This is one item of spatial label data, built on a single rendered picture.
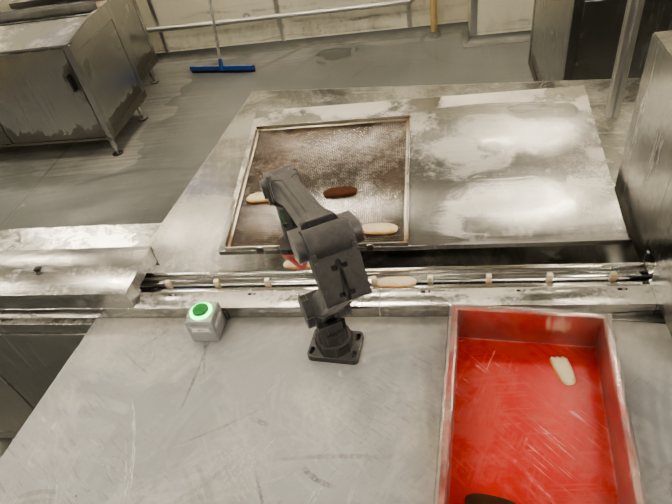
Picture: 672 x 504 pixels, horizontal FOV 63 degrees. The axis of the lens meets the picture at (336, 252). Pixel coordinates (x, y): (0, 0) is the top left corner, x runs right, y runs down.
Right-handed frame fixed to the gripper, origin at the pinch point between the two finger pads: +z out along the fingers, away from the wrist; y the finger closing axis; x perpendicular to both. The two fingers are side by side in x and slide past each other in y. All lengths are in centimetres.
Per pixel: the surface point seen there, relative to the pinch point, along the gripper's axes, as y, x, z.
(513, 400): 32, 47, 11
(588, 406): 33, 61, 11
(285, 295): 5.0, -5.1, 6.7
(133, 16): -319, -194, 35
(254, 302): 7.2, -12.8, 6.7
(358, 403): 32.7, 15.2, 11.1
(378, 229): -14.0, 17.8, 2.5
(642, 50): -164, 129, 30
